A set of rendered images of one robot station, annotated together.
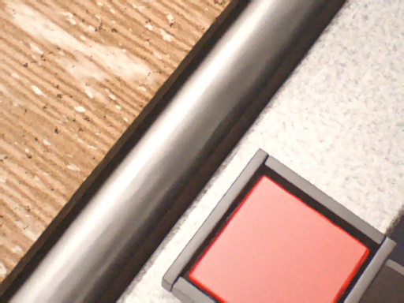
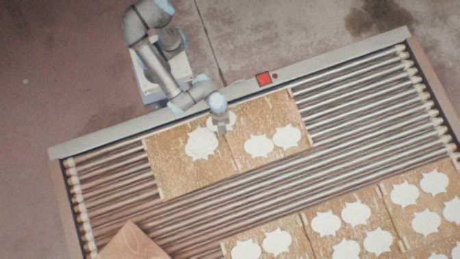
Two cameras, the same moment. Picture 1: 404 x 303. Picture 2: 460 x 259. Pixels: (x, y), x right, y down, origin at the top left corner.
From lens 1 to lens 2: 1.91 m
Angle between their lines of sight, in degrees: 34
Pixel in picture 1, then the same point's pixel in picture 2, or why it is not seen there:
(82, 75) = (269, 99)
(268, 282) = (265, 78)
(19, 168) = (278, 95)
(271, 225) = (262, 81)
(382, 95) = (246, 86)
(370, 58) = (245, 90)
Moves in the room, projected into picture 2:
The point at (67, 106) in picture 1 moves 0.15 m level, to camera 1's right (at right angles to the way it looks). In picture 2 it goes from (272, 97) to (252, 79)
